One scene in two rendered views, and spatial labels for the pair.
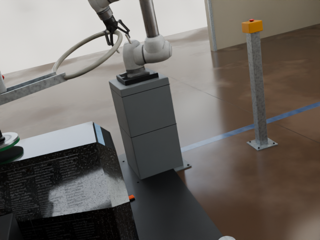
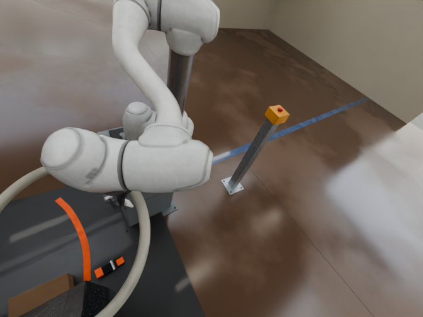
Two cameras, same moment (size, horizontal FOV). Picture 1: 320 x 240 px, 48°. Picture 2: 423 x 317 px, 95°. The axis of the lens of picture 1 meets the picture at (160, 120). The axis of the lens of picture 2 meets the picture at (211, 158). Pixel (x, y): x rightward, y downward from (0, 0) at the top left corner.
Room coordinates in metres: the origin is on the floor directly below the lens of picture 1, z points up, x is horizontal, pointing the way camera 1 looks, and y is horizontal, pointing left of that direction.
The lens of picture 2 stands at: (1.98, 0.15, 1.82)
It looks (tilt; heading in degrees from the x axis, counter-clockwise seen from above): 49 degrees down; 326
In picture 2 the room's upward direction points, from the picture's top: 21 degrees clockwise
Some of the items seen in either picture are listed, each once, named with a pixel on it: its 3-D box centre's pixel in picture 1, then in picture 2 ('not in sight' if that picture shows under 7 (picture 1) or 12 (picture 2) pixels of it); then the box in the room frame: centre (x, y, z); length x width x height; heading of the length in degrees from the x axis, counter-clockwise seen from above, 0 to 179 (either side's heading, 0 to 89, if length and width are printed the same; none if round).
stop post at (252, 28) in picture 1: (256, 86); (250, 155); (2.88, -0.86, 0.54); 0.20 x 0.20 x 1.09; 12
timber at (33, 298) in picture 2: not in sight; (44, 295); (2.27, 0.77, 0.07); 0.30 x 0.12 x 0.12; 102
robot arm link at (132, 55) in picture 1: (133, 54); (139, 121); (2.87, 0.11, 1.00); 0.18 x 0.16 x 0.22; 77
